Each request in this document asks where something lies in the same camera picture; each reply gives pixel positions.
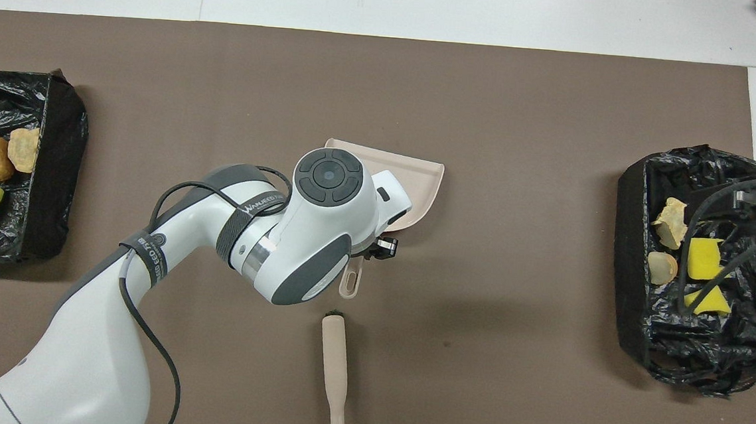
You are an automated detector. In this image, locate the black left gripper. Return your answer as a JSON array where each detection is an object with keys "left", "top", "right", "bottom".
[{"left": 350, "top": 236, "right": 399, "bottom": 265}]

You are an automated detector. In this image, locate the beige plastic dustpan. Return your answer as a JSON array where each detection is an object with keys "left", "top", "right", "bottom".
[{"left": 314, "top": 137, "right": 447, "bottom": 307}]

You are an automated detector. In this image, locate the beige brush with black bristles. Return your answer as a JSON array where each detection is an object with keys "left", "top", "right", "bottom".
[{"left": 315, "top": 310, "right": 356, "bottom": 424}]

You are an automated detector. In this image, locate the striped toy croissant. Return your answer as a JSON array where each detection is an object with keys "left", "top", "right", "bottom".
[
  {"left": 6, "top": 127, "right": 42, "bottom": 175},
  {"left": 646, "top": 251, "right": 680, "bottom": 287}
]

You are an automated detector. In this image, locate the pale toy toast piece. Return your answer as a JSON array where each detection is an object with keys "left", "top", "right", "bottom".
[{"left": 650, "top": 196, "right": 690, "bottom": 251}]

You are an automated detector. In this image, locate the large yellow sponge piece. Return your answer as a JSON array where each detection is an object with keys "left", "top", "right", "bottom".
[{"left": 688, "top": 237, "right": 726, "bottom": 282}]

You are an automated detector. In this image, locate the bin lined with black bag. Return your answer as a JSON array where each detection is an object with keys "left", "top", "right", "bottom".
[
  {"left": 603, "top": 139, "right": 756, "bottom": 400},
  {"left": 0, "top": 66, "right": 94, "bottom": 270}
]

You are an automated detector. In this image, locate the brown table mat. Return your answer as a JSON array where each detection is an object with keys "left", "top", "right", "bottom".
[{"left": 0, "top": 8, "right": 756, "bottom": 424}]

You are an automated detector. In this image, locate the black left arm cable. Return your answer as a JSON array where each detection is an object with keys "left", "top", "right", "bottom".
[{"left": 109, "top": 157, "right": 295, "bottom": 424}]

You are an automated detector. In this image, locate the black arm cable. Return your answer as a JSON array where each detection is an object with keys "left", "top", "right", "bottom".
[
  {"left": 674, "top": 170, "right": 756, "bottom": 319},
  {"left": 109, "top": 157, "right": 295, "bottom": 424}
]

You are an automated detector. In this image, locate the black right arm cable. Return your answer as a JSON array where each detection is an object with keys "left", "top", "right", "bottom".
[{"left": 674, "top": 170, "right": 756, "bottom": 319}]

